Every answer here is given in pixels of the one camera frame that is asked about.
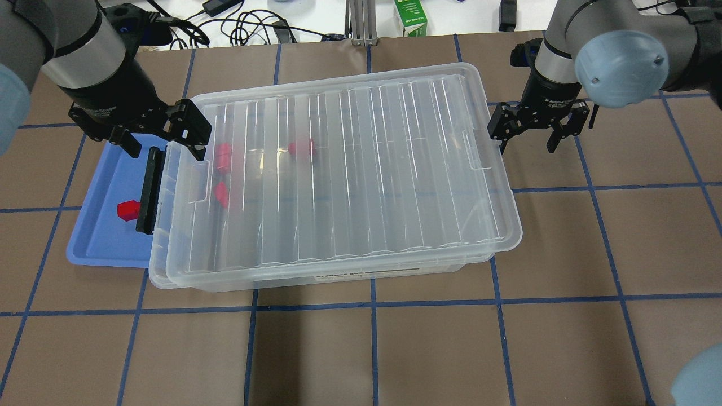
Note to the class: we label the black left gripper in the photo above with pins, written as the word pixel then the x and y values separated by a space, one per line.
pixel 115 97

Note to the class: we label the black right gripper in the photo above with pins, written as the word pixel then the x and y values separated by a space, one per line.
pixel 548 96

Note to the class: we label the clear plastic box lid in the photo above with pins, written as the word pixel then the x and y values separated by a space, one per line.
pixel 444 103

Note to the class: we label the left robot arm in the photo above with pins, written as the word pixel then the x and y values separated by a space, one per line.
pixel 89 52

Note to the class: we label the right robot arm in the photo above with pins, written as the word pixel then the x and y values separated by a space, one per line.
pixel 609 54

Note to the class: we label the red block upper pair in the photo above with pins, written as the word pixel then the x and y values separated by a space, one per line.
pixel 223 158

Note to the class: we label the clear plastic storage box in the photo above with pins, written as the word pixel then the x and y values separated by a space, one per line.
pixel 354 210

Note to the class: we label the black power adapter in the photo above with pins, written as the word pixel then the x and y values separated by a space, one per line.
pixel 217 7

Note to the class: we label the green white carton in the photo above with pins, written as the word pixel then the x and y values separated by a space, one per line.
pixel 411 18

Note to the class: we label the black box latch handle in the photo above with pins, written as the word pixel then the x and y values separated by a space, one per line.
pixel 148 208

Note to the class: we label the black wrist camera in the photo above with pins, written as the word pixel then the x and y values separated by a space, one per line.
pixel 139 27

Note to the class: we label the aluminium frame post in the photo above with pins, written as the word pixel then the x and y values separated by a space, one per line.
pixel 360 23

